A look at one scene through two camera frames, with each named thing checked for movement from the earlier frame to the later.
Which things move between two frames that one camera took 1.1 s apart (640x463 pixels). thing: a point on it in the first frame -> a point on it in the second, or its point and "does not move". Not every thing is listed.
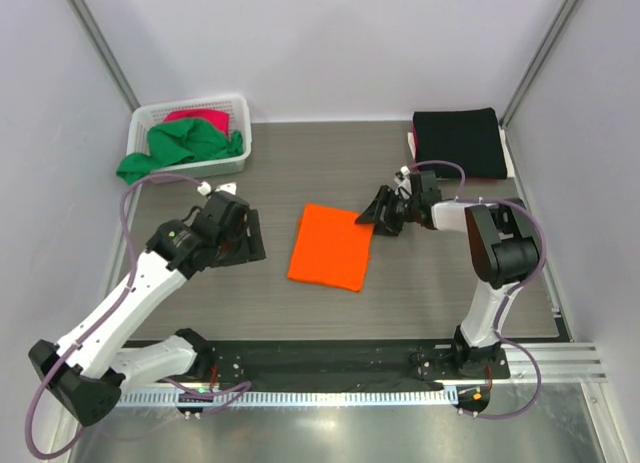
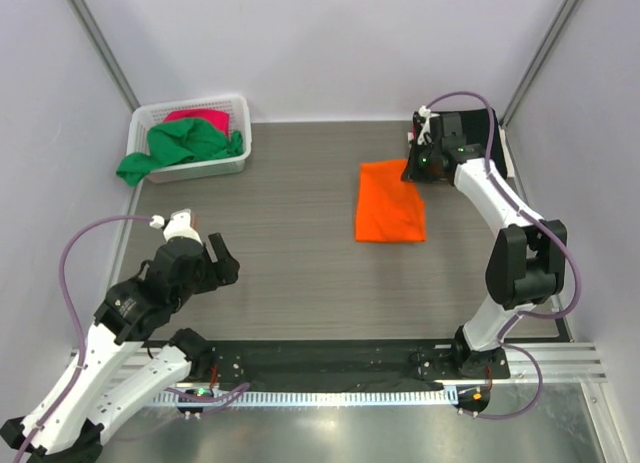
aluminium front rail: [558, 362] does not move
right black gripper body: [409, 212] -> [428, 171]
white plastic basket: [239, 111] does not move
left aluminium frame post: [76, 1] does not move
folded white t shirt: [510, 172] does not move
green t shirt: [176, 142] does not move
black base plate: [239, 362] does not move
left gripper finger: [256, 250] -> [227, 270]
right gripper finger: [377, 206] -> [412, 170]
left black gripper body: [232, 247] -> [205, 280]
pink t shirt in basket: [219, 118] does not move
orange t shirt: [331, 248] -> [389, 208]
